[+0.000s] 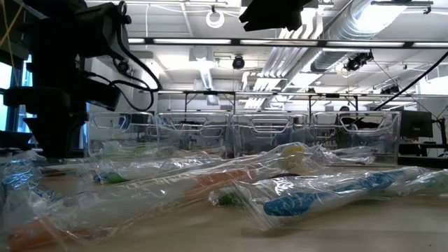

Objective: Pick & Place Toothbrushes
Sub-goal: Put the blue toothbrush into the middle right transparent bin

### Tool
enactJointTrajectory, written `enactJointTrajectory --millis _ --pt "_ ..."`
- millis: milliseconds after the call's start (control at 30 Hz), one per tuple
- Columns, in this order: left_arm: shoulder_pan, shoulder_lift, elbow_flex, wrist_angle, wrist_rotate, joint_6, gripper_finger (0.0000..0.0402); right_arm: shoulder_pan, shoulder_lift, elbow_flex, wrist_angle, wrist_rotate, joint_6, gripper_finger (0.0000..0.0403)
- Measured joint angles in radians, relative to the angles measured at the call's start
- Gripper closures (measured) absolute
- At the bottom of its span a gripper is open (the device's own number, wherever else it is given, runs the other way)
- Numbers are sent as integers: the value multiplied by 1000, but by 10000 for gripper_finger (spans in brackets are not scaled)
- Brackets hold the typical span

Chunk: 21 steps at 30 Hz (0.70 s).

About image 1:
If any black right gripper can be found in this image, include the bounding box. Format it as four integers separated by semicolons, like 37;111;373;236
239;0;313;32

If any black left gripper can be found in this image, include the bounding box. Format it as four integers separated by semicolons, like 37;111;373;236
2;85;123;159

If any purple white toothbrush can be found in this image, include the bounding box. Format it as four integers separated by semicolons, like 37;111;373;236
195;153;316;179
323;146;378;159
325;155;377;166
314;146;354;165

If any white ceiling pipe bundle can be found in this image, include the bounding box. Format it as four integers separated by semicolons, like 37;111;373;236
241;20;325;109

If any clear plastic bin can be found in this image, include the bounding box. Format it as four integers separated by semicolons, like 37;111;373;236
231;113;311;159
155;112;235;159
87;111;158;159
311;111;402;166

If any long overhead light bar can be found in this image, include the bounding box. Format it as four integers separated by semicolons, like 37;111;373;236
127;34;448;50

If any large window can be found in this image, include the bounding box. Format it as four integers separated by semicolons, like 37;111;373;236
0;52;38;148

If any person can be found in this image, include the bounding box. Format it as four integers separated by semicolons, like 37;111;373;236
334;104;381;150

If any black computer monitor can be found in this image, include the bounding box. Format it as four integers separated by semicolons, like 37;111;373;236
400;110;434;139

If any white coiled cable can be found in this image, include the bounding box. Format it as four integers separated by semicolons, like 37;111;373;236
205;9;225;29

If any silver ventilation duct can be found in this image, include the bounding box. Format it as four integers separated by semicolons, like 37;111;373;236
311;0;410;73

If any white ceiling duct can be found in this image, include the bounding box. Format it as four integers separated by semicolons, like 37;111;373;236
188;45;215;90

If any yellow hanging cable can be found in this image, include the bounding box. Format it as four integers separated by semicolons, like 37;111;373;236
0;0;27;71

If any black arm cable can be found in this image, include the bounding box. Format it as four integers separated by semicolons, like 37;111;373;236
349;51;448;125

